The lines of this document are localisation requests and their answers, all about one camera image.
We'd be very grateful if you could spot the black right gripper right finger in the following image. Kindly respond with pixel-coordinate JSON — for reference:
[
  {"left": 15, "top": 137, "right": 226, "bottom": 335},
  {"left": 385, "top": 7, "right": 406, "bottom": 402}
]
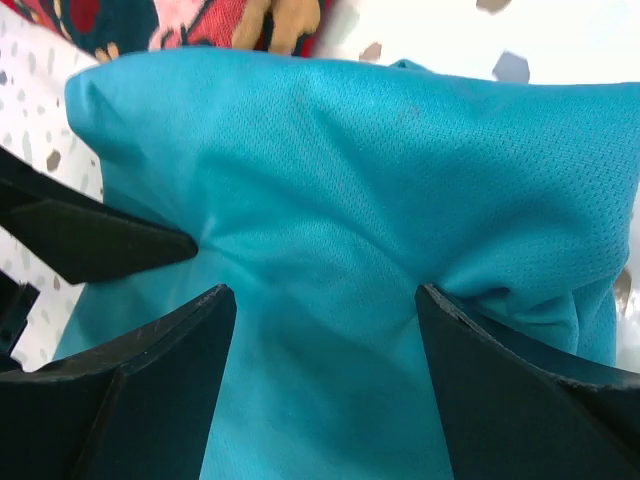
[{"left": 415, "top": 285, "right": 639, "bottom": 479}]

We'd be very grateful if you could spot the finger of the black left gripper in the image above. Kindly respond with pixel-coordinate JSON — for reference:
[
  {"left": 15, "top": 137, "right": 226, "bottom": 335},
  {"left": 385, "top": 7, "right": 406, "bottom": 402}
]
[{"left": 1, "top": 149, "right": 198, "bottom": 285}]

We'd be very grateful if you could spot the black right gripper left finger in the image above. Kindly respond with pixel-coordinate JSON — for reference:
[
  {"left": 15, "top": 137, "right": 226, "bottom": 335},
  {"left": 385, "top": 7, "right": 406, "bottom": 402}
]
[{"left": 1, "top": 285, "right": 236, "bottom": 479}]

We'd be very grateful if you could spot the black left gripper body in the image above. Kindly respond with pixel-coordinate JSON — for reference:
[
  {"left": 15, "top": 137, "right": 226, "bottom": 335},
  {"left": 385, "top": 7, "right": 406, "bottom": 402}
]
[{"left": 0, "top": 272, "right": 39, "bottom": 370}]

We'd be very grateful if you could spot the teal t shirt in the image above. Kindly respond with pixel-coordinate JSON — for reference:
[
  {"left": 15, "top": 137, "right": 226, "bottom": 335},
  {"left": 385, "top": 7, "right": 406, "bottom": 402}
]
[{"left": 57, "top": 47, "right": 639, "bottom": 479}]

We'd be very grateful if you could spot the red cartoon folded cloth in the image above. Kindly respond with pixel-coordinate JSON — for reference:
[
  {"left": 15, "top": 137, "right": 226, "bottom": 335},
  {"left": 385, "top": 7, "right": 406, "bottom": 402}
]
[{"left": 4, "top": 0, "right": 332, "bottom": 63}]

